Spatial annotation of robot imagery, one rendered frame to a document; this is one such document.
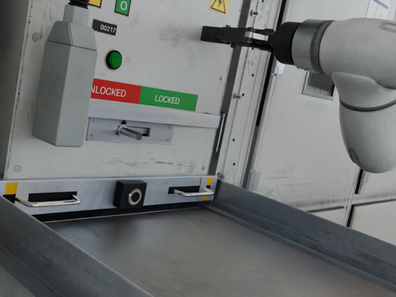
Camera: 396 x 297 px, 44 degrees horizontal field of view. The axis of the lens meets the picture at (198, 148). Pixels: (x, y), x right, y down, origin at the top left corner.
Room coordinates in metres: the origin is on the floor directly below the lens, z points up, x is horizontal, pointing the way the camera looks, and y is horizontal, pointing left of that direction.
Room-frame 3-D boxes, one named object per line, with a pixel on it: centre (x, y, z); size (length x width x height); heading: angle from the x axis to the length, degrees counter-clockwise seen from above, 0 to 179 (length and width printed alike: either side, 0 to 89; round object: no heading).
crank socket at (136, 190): (0.90, 0.11, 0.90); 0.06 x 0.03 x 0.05; 139
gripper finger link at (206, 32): (1.00, 0.01, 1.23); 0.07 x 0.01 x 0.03; 49
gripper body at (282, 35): (0.90, -0.11, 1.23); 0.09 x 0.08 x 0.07; 49
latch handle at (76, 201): (0.77, 0.22, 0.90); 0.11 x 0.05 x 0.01; 139
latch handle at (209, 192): (1.04, -0.01, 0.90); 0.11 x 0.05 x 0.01; 139
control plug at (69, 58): (0.72, 0.21, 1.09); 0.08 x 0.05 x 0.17; 49
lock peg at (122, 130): (0.88, 0.13, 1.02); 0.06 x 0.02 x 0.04; 49
